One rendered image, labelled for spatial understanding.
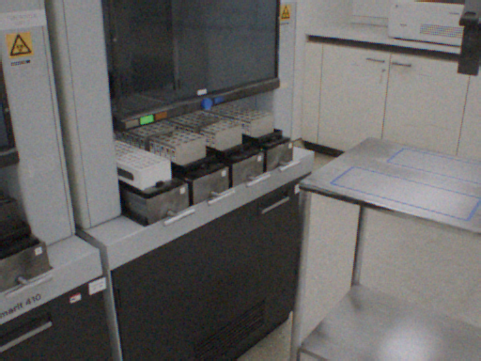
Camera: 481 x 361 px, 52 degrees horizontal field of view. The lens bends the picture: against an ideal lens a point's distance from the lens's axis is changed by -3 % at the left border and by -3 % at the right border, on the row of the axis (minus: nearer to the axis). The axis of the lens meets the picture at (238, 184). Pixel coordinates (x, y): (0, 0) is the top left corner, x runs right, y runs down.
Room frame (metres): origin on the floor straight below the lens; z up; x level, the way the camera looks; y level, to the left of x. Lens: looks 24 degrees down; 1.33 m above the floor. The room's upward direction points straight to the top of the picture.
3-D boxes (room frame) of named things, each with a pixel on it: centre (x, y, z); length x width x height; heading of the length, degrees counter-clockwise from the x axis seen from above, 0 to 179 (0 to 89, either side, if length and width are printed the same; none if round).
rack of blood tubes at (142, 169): (1.26, 0.31, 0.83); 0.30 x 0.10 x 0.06; 48
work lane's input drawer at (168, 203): (1.35, 0.41, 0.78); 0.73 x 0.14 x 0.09; 48
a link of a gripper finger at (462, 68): (0.72, -0.33, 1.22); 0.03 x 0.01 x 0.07; 48
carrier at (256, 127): (1.54, -0.07, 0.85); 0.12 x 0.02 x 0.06; 137
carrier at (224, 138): (1.42, 0.04, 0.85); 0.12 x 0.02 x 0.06; 137
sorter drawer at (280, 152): (1.69, 0.11, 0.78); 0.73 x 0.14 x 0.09; 48
